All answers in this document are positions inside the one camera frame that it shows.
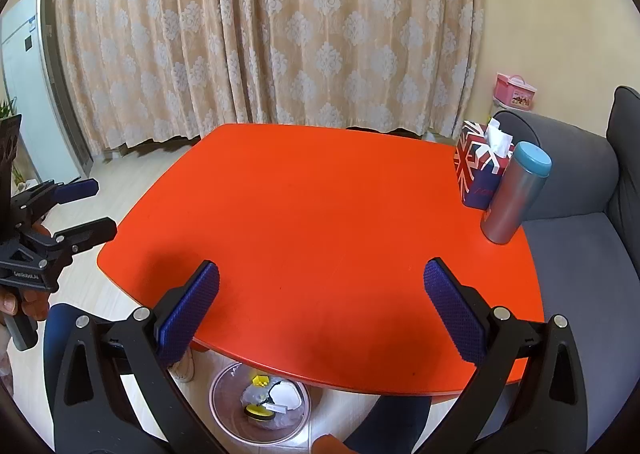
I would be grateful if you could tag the pink storage box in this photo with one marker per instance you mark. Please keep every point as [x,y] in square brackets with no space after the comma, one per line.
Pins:
[515,93]

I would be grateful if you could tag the brown slipper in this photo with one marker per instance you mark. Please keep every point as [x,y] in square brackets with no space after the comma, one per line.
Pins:
[327,445]

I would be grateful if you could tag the person's right leg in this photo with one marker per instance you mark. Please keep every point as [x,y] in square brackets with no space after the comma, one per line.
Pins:
[390,424]

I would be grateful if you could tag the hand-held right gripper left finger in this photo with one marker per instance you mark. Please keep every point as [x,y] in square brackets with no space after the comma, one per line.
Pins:
[192,309]

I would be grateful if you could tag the clear plastic bin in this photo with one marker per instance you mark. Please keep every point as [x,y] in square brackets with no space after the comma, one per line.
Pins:
[225,414]

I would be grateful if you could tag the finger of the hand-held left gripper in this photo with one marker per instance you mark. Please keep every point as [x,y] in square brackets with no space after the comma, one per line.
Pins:
[75,190]
[95,230]

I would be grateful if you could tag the grey thermos bottle blue cap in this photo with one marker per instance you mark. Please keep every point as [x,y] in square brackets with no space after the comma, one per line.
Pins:
[510,199]

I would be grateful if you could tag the grey sofa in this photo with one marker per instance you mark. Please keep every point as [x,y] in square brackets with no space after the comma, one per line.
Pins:
[575,244]

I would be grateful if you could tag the yellow round disc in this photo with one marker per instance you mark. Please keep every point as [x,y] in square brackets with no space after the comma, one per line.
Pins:
[260,415]

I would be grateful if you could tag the white standing appliance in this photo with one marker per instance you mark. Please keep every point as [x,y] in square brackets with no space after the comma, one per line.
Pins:
[35,83]

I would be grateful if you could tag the white tissue sheet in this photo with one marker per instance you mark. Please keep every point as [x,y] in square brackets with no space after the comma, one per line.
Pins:
[499,138]

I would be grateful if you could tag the beige patterned curtain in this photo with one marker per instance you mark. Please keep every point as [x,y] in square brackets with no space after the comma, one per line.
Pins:
[275,33]

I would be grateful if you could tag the flag print tissue box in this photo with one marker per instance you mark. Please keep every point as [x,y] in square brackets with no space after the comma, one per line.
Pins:
[472,168]

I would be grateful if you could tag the person's beige shoe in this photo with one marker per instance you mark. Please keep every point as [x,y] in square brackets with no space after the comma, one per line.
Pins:
[182,366]

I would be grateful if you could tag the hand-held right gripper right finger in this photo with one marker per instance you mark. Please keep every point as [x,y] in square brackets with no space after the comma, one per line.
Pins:
[452,314]

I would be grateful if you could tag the person's left hand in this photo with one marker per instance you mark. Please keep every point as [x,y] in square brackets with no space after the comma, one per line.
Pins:
[7,304]

